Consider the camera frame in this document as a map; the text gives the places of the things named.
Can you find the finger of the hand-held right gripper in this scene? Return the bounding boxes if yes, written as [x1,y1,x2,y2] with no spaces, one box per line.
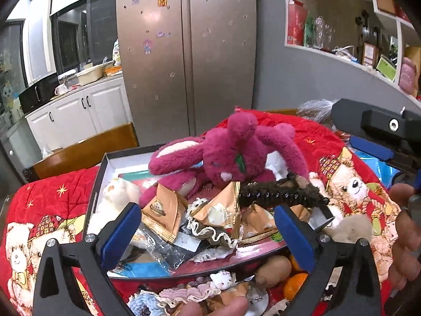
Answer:
[331,98,421,162]
[385,153,421,191]

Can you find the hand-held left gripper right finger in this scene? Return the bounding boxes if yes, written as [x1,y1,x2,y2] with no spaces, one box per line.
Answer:
[274,204,384,316]

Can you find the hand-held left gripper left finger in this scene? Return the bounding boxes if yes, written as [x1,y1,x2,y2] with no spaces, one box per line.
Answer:
[33,202,143,316]

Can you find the person's right hand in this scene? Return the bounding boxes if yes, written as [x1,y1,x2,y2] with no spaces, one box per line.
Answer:
[387,184,421,292]

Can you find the person's left hand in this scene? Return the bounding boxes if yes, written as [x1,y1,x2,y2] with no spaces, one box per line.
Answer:
[179,298,249,316]

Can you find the blue foil packet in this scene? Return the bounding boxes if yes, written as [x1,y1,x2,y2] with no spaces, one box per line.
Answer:
[353,149,401,181]

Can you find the orange triangular snack packet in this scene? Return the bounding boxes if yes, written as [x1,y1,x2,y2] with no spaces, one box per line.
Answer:
[190,181,243,240]
[242,203,311,241]
[141,182,190,245]

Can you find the brown potato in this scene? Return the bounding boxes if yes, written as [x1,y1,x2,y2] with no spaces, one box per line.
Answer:
[256,254,293,289]

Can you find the white plush toy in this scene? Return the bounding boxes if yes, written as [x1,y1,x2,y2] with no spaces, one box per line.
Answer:
[87,177,143,235]

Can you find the clear plastic bag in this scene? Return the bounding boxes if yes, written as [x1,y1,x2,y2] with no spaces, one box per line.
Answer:
[133,222,199,276]

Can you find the black hair claw clip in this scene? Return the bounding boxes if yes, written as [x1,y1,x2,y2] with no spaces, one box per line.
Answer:
[237,174,330,210]

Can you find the green card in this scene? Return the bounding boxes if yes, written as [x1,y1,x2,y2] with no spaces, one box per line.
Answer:
[376,55,397,80]

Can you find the dark shallow gift box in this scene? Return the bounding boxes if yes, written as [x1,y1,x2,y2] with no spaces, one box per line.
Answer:
[82,143,333,281]

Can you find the plastic bag of brown food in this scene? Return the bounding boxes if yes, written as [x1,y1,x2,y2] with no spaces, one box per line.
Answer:
[295,99,337,123]

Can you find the beige fluffy pompom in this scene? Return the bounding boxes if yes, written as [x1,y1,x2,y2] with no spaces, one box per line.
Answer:
[335,215,373,245]

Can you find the pink bag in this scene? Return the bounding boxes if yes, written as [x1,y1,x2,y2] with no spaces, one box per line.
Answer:
[398,57,420,95]

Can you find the framed certificate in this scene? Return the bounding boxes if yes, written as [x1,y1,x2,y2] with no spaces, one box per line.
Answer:
[361,42,379,67]

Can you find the blue knit scrunchie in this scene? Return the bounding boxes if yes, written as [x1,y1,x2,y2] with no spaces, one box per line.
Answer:
[126,294,162,316]

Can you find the silver metal disc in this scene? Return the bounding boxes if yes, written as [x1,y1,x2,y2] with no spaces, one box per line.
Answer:
[246,286,271,316]

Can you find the red printed bear blanket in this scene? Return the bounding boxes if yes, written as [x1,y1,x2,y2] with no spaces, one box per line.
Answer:
[0,108,407,316]

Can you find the black white lace scrunchie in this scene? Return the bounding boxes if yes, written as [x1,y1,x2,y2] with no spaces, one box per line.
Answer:
[185,197,241,261]

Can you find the pink knit scrunchie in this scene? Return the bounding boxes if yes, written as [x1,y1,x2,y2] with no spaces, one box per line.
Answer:
[157,283,225,304]

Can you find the clear plastic bottles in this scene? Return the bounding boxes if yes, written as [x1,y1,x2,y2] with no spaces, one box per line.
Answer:
[312,16,337,51]

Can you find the pink plush rabbit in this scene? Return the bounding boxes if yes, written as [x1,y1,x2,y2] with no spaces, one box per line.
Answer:
[139,106,310,205]

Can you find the green packet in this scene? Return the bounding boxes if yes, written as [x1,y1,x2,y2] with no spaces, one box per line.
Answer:
[304,11,317,48]

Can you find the red box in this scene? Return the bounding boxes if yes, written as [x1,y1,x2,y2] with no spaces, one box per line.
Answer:
[287,0,309,47]

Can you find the white kitchen cabinet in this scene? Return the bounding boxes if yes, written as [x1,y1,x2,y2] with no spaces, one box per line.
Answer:
[24,74,133,152]

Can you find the black microwave oven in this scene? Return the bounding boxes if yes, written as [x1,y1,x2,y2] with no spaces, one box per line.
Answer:
[18,72,60,115]

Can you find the beige basin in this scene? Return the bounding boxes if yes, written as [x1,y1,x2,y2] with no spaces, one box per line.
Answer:
[76,62,106,83]

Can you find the silver double-door refrigerator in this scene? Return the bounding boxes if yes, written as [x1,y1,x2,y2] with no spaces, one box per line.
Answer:
[116,0,258,138]

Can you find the dark kitchen window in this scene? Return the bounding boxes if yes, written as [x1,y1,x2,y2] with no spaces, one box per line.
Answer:
[49,0,119,75]

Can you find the white wall shelf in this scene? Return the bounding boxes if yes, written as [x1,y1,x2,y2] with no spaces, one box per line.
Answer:
[283,0,421,102]

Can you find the white cat hair tie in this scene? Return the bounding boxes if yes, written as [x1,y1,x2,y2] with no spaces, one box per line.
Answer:
[210,269,237,293]

